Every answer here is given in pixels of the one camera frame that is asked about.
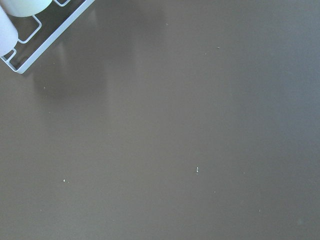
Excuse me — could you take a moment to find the white wire cup rack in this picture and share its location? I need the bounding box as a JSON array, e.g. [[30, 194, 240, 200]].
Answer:
[[0, 0, 93, 74]]

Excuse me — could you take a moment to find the pink plastic cup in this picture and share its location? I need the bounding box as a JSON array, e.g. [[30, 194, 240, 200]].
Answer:
[[0, 7, 18, 57]]

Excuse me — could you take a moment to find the white plastic cup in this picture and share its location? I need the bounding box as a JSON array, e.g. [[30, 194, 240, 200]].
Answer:
[[0, 0, 52, 17]]

